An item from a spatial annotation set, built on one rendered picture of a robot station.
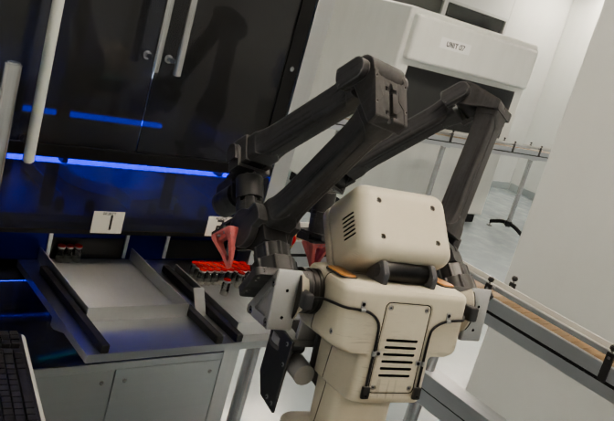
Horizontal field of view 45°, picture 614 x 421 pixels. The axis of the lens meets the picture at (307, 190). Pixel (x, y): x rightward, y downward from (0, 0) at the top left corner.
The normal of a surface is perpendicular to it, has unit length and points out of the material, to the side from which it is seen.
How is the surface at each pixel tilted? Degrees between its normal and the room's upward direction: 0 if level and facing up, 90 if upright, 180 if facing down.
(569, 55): 90
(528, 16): 90
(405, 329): 82
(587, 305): 90
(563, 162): 90
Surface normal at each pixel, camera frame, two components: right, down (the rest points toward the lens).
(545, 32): 0.59, 0.34
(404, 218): 0.47, -0.40
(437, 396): -0.77, -0.06
